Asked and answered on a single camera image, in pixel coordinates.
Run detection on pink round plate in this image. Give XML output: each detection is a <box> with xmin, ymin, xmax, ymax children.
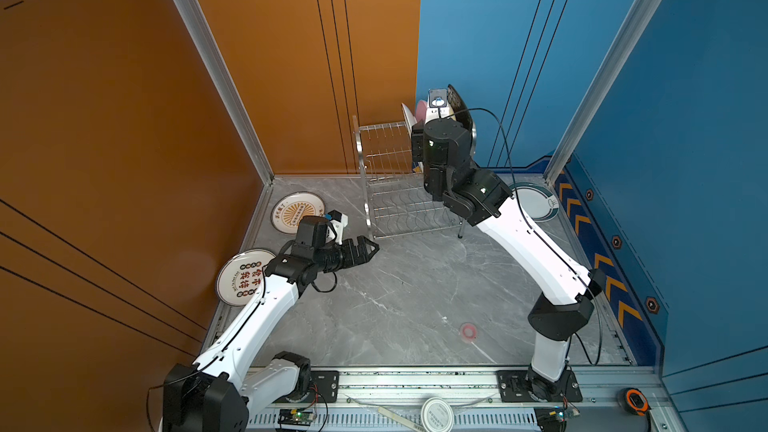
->
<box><xmin>414</xmin><ymin>100</ymin><xmax>428</xmax><ymax>122</ymax></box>

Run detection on wooden stick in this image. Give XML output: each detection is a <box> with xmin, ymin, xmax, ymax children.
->
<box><xmin>377</xmin><ymin>407</ymin><xmax>425</xmax><ymax>432</ymax></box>

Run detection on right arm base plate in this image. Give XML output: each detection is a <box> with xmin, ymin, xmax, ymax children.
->
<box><xmin>496</xmin><ymin>368</ymin><xmax>583</xmax><ymax>403</ymax></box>

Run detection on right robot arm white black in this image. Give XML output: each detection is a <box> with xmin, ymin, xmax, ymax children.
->
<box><xmin>411</xmin><ymin>118</ymin><xmax>605</xmax><ymax>401</ymax></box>

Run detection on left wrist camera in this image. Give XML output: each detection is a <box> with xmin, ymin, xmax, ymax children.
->
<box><xmin>325</xmin><ymin>210</ymin><xmax>348</xmax><ymax>245</ymax></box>

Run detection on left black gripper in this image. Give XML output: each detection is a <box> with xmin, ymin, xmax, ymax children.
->
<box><xmin>313</xmin><ymin>235</ymin><xmax>378</xmax><ymax>274</ymax></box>

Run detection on white plate red characters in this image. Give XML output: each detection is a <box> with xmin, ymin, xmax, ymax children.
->
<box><xmin>216</xmin><ymin>249</ymin><xmax>275</xmax><ymax>307</ymax></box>

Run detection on steel two-tier dish rack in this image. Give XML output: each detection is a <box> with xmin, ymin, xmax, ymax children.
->
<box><xmin>352</xmin><ymin>117</ymin><xmax>466</xmax><ymax>240</ymax></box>

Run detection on green circuit board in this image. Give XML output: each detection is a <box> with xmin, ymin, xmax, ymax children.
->
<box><xmin>276</xmin><ymin>409</ymin><xmax>319</xmax><ymax>432</ymax></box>
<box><xmin>534</xmin><ymin>407</ymin><xmax>581</xmax><ymax>432</ymax></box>

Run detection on orange black tape measure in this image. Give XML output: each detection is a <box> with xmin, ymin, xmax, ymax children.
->
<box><xmin>618</xmin><ymin>388</ymin><xmax>650</xmax><ymax>416</ymax></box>

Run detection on white plate orange sunburst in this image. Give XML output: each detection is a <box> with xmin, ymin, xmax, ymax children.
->
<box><xmin>270</xmin><ymin>191</ymin><xmax>326</xmax><ymax>235</ymax></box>

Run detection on green circuit board right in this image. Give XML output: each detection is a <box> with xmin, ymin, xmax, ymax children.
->
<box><xmin>534</xmin><ymin>407</ymin><xmax>581</xmax><ymax>432</ymax></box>

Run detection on white plate dark green rim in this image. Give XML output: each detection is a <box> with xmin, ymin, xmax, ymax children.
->
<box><xmin>514</xmin><ymin>183</ymin><xmax>560</xmax><ymax>222</ymax></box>

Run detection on black floral square plate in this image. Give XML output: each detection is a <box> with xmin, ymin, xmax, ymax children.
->
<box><xmin>447</xmin><ymin>84</ymin><xmax>477</xmax><ymax>158</ymax></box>

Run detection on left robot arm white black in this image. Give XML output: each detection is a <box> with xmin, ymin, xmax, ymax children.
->
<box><xmin>149</xmin><ymin>211</ymin><xmax>380</xmax><ymax>431</ymax></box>

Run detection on green circuit board left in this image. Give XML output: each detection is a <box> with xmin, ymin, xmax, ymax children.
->
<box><xmin>276</xmin><ymin>409</ymin><xmax>319</xmax><ymax>432</ymax></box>

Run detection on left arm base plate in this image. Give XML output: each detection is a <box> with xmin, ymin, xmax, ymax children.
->
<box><xmin>273</xmin><ymin>369</ymin><xmax>340</xmax><ymax>405</ymax></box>

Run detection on aluminium front rail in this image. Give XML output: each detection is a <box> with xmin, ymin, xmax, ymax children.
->
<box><xmin>248</xmin><ymin>362</ymin><xmax>663</xmax><ymax>408</ymax></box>

